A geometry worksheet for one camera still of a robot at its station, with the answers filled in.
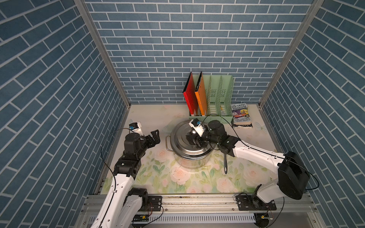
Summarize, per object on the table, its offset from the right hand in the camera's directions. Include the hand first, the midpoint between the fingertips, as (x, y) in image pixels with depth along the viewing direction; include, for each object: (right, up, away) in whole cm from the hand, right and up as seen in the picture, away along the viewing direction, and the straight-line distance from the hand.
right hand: (191, 131), depth 79 cm
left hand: (-19, 0, -3) cm, 19 cm away
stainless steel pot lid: (-6, -8, -2) cm, 10 cm away
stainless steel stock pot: (-3, -20, +5) cm, 20 cm away
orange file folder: (+6, +23, +10) cm, 26 cm away
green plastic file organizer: (+23, +30, +35) cm, 51 cm away
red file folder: (-1, +23, +11) cm, 26 cm away
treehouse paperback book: (+39, +10, +30) cm, 50 cm away
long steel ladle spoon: (+21, -21, +7) cm, 31 cm away
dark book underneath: (+39, +1, +26) cm, 47 cm away
